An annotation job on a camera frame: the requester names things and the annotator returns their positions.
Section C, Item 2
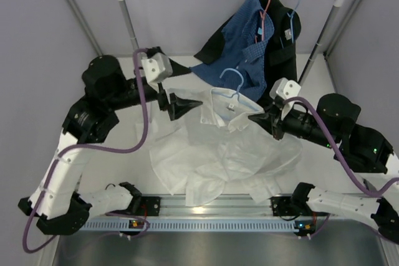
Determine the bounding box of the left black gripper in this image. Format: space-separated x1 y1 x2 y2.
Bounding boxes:
105 56 201 119

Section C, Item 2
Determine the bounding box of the light blue hanger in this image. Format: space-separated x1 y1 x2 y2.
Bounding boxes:
211 68 264 112

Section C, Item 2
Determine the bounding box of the white shirt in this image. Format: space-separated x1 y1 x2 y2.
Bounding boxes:
145 88 302 207

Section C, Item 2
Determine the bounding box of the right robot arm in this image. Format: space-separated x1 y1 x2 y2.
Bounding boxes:
249 93 398 244

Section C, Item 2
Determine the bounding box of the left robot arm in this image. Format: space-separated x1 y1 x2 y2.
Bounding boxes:
18 47 200 235

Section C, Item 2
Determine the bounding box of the blue checked shirt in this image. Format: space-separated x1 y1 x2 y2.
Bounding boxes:
191 0 274 102

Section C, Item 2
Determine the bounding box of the black shirt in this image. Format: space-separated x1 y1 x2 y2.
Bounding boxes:
195 0 297 105

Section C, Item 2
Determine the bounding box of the blue hanger under black shirt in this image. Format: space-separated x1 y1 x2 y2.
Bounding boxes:
279 0 302 49

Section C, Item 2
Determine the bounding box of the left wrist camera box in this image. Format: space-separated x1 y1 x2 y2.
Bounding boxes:
142 53 173 84

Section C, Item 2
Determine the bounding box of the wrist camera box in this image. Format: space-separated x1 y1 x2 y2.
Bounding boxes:
269 78 302 100
142 53 173 84

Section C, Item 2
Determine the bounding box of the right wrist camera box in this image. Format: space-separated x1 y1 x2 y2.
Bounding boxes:
269 78 302 100

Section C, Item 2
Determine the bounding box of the pink wire hanger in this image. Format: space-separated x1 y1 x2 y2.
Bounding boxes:
254 0 271 43

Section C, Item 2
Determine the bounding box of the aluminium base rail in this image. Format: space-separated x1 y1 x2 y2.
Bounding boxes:
79 193 387 219

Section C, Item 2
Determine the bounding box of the perforated cable duct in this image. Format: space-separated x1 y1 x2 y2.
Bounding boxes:
81 217 302 232

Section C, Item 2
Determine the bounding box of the aluminium frame post left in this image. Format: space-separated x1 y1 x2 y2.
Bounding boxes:
65 0 103 56

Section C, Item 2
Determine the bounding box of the aluminium frame post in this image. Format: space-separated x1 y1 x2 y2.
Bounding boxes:
323 0 363 60
65 0 103 56

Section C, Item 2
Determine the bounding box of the aluminium frame post right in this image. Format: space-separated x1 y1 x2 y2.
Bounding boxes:
323 0 363 60

